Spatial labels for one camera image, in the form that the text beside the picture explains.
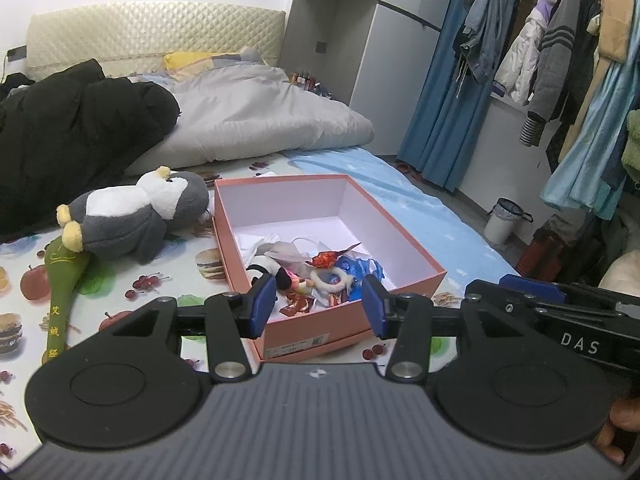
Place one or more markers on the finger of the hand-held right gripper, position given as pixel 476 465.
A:
pixel 530 282
pixel 550 306

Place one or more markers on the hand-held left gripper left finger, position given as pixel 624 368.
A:
pixel 262 310

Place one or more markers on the grey duvet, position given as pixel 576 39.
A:
pixel 250 110

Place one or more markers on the dark red stool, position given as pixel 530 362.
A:
pixel 537 255

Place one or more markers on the black coat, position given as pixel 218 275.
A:
pixel 75 135

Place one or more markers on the person's right hand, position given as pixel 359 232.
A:
pixel 625 430

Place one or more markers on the white puffer jacket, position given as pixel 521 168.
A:
pixel 520 60

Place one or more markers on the red gold foil candy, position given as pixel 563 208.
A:
pixel 325 260

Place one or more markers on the food print mat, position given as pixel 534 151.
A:
pixel 115 280

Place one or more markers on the pink cardboard box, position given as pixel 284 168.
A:
pixel 300 340

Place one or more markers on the green massage hammer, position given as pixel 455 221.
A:
pixel 62 290

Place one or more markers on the grey white penguin plush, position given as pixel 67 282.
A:
pixel 125 225

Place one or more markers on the beige cloth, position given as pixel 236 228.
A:
pixel 620 272

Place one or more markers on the translucent plastic bag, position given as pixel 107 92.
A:
pixel 282 252

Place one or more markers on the beige quilted headboard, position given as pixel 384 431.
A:
pixel 150 30

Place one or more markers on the blue curtain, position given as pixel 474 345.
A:
pixel 435 125

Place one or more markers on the black wall power strip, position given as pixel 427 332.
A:
pixel 16 53

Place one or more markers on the tan hanging garment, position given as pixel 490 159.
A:
pixel 617 20

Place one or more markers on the red snack wrapper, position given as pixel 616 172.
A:
pixel 295 305

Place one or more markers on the row of small bottles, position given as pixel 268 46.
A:
pixel 310 85

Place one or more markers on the white paper tissue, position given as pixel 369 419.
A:
pixel 255 247

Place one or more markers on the black wall switch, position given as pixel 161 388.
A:
pixel 321 47

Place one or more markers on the white trash bin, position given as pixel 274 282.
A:
pixel 502 225

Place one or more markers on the yellow patterned pillow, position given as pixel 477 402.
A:
pixel 190 60

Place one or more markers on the light blue hanging garment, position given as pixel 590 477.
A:
pixel 595 160

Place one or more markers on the green hanging garment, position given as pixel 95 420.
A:
pixel 634 145

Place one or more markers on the small panda plush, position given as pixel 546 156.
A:
pixel 265 265

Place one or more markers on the grey striped sweater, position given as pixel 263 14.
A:
pixel 560 60

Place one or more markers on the grey wall cabinet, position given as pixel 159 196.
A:
pixel 385 60

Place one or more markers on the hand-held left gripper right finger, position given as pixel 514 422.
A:
pixel 375 310

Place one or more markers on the red paper packet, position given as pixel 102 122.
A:
pixel 337 301

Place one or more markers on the blue plastic bag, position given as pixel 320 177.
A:
pixel 355 265

